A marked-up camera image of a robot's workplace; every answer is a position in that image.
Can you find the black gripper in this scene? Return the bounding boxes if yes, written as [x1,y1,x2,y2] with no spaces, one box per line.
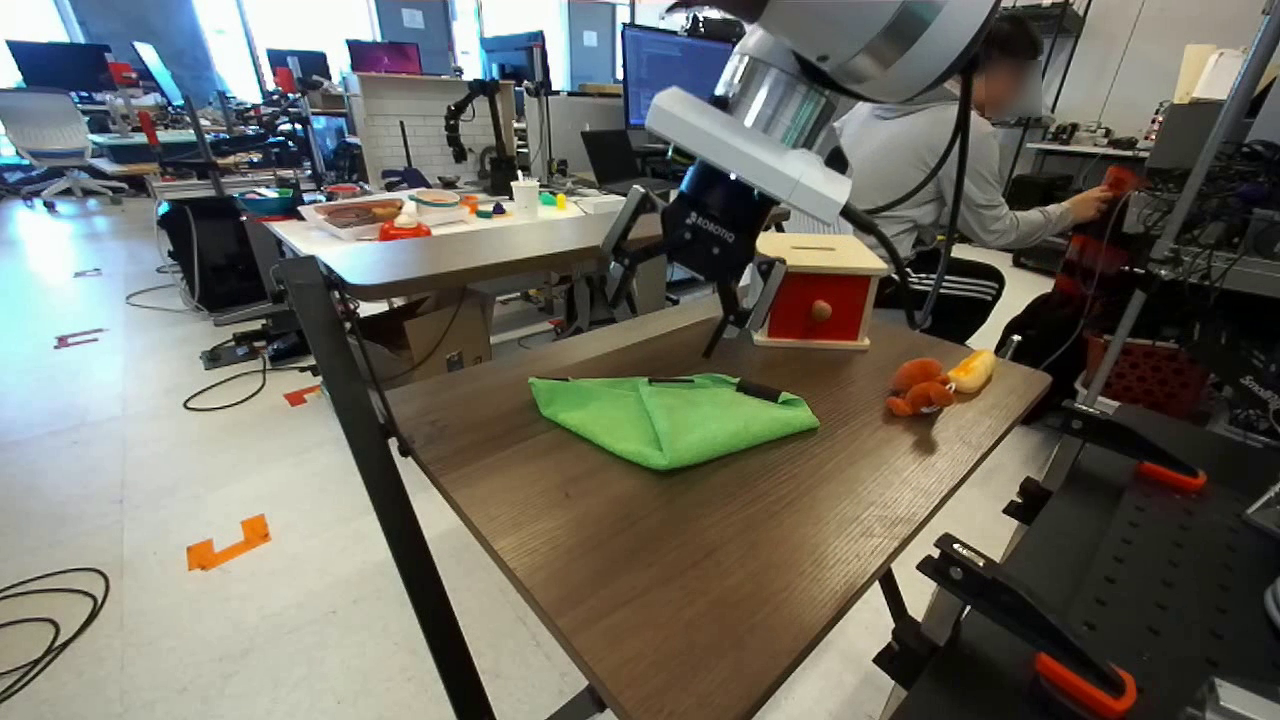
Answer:
[601,154,784,360]

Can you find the green cloth towel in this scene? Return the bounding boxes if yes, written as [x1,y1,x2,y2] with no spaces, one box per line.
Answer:
[526,367,823,477]

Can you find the white background table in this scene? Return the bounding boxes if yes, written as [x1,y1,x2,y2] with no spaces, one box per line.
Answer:
[264,182,633,250]

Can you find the black laptop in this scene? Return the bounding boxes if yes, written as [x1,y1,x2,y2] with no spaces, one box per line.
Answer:
[581,125,671,209]

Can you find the wooden box with red drawer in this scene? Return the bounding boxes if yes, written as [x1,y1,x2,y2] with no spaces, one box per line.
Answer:
[749,229,893,352]

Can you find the computer monitor with text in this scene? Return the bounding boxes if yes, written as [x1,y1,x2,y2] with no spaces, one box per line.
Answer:
[622,18,735,136]

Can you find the person in grey hoodie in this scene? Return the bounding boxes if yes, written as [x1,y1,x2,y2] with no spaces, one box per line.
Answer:
[832,43,1120,272]

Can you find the white plate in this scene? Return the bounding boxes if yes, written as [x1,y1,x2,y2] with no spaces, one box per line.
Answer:
[405,182,474,210]

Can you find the orange plush toy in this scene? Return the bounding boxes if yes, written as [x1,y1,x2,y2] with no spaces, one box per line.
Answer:
[880,352,956,423]

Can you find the cardboard box under desk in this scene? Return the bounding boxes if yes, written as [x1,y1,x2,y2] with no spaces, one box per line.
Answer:
[358,290,496,391]

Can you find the person in white shirt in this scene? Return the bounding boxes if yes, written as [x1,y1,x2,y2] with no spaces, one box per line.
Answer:
[853,74,972,332]

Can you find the yellow corn toy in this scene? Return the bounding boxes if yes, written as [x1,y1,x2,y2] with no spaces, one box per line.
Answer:
[939,346,999,398]

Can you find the white partition panel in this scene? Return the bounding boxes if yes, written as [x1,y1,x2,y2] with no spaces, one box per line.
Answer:
[353,73,474,191]

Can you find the food tray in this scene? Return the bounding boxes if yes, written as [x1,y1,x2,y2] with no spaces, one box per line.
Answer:
[296,191,414,238]

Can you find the black slanted desk leg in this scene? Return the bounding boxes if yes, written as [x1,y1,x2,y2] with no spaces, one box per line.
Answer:
[276,250,502,720]

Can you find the red perforated crate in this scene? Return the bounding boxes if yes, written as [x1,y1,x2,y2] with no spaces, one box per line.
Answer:
[1084,332,1214,423]

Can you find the silver diagonal pole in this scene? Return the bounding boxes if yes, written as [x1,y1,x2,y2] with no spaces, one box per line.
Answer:
[1072,13,1280,411]

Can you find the orange floor tape marker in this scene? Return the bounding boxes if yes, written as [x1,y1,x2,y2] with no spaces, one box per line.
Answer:
[183,511,276,576]

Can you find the white office chair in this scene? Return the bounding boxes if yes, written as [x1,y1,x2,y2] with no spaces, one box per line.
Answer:
[0,87,136,210]

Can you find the dark background monitor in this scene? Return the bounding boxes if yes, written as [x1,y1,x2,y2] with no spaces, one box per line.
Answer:
[3,37,119,96]

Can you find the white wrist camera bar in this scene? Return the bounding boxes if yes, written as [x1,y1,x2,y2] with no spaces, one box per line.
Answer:
[646,82,858,229]

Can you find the black clamp with orange handle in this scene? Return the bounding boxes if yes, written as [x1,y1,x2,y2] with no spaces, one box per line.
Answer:
[873,532,1146,720]
[999,394,1214,529]

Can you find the black floor cable coil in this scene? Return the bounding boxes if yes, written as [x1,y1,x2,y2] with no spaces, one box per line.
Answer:
[0,565,118,706]

